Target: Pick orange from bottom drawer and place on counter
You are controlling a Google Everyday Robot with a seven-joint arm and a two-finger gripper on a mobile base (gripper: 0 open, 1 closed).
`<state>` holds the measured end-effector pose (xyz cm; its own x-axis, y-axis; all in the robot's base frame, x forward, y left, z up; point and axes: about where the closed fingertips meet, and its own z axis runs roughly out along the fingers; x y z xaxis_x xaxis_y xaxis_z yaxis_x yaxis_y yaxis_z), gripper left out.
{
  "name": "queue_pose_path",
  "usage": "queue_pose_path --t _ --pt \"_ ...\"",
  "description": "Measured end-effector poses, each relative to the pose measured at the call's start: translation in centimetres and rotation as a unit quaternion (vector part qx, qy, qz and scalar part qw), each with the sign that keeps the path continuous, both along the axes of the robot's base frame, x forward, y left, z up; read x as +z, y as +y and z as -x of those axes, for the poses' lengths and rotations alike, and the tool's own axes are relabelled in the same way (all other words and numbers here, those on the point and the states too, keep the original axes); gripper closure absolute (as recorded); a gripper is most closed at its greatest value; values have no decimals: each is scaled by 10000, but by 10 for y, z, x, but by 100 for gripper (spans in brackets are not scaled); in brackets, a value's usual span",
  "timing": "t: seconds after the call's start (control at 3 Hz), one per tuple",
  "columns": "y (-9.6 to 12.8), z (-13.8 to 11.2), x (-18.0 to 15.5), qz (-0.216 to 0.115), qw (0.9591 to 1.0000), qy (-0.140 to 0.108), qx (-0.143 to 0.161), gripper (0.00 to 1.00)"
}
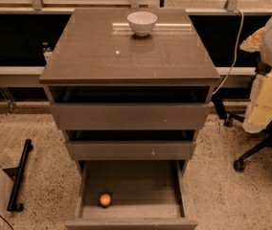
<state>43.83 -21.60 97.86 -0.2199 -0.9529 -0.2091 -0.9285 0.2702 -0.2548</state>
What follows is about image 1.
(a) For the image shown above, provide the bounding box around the black metal bar stand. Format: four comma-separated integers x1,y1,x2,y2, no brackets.
4,139,34,212

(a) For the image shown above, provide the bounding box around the grey top drawer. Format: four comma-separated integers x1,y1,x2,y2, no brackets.
50,86,209,130

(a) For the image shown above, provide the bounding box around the grey bottom drawer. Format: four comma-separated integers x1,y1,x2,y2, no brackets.
65,160,197,230

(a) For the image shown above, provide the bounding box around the orange fruit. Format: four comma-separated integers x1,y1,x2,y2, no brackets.
99,194,111,207

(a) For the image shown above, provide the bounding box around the grey middle drawer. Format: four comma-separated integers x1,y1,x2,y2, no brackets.
66,130,196,160

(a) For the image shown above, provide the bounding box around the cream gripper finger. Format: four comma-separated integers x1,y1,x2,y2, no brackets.
239,28,265,53
242,71,272,133

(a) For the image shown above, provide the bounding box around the black office chair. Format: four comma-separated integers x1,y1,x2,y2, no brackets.
212,60,272,173

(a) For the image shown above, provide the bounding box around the white cable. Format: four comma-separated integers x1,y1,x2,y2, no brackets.
212,7,245,96

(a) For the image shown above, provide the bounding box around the white ceramic bowl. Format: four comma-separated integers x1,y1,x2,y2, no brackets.
127,11,157,36

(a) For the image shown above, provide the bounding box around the grey drawer cabinet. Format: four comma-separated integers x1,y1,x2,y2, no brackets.
38,7,221,230

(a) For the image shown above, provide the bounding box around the grey drawer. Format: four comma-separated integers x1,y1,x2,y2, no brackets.
50,86,209,130
65,160,197,230
66,130,196,160

